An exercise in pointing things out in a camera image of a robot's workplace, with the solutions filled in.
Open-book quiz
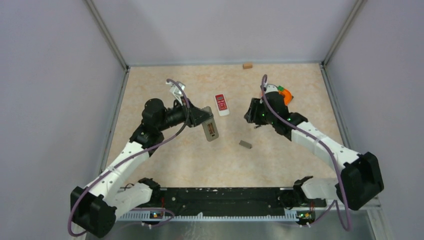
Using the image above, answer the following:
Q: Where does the white cable duct strip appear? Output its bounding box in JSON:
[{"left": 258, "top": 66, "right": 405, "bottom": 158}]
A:
[{"left": 117, "top": 210, "right": 299, "bottom": 222}]

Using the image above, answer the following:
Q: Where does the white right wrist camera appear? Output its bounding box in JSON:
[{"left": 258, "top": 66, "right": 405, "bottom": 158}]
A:
[{"left": 263, "top": 83, "right": 279, "bottom": 95}]

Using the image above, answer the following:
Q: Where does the orange ring toy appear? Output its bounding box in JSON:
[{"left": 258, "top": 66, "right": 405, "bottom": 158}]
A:
[{"left": 278, "top": 88, "right": 294, "bottom": 106}]

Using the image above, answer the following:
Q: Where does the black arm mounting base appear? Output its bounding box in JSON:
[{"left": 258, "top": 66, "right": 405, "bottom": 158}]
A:
[{"left": 138, "top": 182, "right": 328, "bottom": 217}]

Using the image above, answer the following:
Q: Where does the red white remote control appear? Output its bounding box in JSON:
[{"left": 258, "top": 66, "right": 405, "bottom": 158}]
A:
[{"left": 214, "top": 94, "right": 230, "bottom": 117}]

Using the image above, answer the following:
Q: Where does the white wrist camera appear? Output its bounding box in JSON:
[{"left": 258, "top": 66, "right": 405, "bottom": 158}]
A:
[
  {"left": 166, "top": 79, "right": 186, "bottom": 105},
  {"left": 263, "top": 83, "right": 279, "bottom": 95}
]

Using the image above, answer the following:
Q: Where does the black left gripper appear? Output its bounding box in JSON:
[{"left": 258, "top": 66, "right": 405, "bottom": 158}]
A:
[{"left": 157, "top": 95, "right": 213, "bottom": 132}]

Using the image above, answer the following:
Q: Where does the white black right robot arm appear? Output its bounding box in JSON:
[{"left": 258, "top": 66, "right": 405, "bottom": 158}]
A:
[{"left": 244, "top": 92, "right": 385, "bottom": 211}]

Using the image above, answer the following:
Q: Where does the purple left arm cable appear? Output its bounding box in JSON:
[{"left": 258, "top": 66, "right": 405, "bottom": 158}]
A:
[{"left": 67, "top": 78, "right": 191, "bottom": 238}]

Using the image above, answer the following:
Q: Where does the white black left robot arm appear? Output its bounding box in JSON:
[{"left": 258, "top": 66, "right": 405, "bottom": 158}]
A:
[{"left": 67, "top": 98, "right": 214, "bottom": 238}]

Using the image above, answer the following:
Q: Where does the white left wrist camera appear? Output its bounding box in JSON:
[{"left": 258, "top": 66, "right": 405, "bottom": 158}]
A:
[{"left": 166, "top": 79, "right": 186, "bottom": 105}]

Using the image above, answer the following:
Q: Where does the aluminium frame rail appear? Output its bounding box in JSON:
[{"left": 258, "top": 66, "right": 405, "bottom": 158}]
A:
[{"left": 320, "top": 0, "right": 369, "bottom": 67}]

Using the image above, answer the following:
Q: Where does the small wooden block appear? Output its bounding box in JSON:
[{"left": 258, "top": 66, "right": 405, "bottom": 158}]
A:
[{"left": 242, "top": 62, "right": 253, "bottom": 70}]

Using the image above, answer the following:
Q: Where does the grey battery cover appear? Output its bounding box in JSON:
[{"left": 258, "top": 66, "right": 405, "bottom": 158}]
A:
[{"left": 239, "top": 140, "right": 253, "bottom": 149}]

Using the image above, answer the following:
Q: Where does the grey remote control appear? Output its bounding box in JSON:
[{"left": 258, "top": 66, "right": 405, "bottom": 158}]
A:
[{"left": 202, "top": 106, "right": 219, "bottom": 142}]

